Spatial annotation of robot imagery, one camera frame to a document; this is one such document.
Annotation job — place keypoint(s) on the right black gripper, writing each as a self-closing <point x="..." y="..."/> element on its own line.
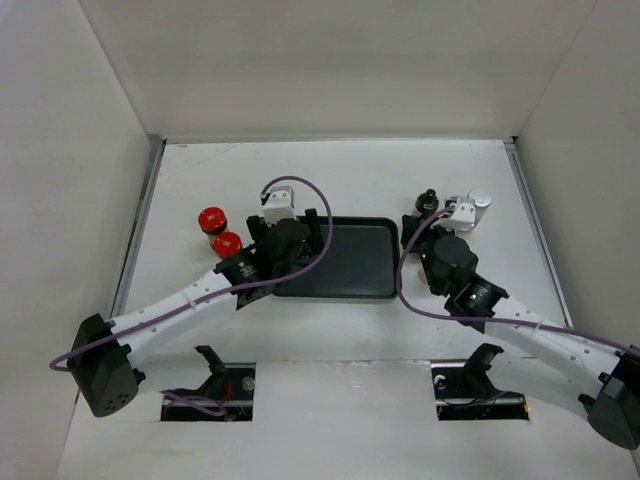
<point x="409" y="224"/>

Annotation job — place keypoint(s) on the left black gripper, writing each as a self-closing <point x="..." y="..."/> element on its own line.
<point x="313" y="243"/>

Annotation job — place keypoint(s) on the black top grinder bottle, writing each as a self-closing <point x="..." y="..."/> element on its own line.
<point x="427" y="203"/>

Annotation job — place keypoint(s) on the red lid jar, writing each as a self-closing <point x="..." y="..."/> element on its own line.
<point x="212" y="222"/>
<point x="227" y="244"/>

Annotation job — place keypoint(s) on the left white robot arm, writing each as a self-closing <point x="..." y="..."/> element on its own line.
<point x="108" y="358"/>

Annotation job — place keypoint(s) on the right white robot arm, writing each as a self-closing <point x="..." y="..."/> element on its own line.
<point x="592" y="377"/>

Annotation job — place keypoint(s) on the black plastic tray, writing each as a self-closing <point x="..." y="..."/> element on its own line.
<point x="360" y="264"/>

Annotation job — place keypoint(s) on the silver lid shaker blue label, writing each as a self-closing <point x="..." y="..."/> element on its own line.
<point x="482" y="200"/>

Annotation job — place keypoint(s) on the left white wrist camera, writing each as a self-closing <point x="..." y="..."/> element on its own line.
<point x="278" y="204"/>

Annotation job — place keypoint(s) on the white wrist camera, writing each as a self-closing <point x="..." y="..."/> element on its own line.
<point x="462" y="216"/>
<point x="278" y="204"/>

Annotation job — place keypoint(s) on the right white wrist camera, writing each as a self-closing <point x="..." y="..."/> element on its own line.
<point x="462" y="216"/>

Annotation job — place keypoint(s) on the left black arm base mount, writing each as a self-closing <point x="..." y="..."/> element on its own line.
<point x="226" y="394"/>

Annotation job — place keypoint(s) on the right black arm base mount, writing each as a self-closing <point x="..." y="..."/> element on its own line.
<point x="463" y="391"/>

